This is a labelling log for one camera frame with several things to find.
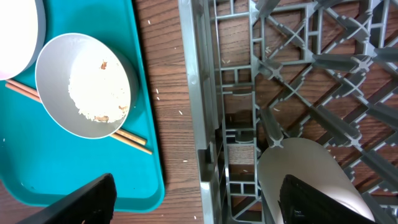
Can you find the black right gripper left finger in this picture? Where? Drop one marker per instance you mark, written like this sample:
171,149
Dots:
91,204

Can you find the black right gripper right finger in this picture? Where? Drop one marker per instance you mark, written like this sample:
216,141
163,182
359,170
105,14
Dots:
301,203

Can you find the white paper cup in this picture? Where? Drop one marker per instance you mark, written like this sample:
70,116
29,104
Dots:
312,163

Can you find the leftover white rice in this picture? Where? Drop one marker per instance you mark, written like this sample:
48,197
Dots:
99,87

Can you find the grey bowl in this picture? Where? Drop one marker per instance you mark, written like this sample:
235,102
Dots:
52,74

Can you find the large white pink-rimmed plate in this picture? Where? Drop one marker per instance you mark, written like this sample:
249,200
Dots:
23,29

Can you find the grey dishwasher rack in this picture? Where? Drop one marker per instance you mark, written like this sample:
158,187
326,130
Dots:
260,72

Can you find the teal serving tray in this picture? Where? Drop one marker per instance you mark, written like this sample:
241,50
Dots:
41,162

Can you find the upper wooden chopstick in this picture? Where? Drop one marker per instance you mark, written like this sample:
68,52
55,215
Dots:
32,94

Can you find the wooden chopstick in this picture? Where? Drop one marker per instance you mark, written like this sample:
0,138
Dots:
32,94
130,143

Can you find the lower wooden chopstick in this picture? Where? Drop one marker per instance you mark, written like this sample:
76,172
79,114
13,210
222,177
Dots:
130,143

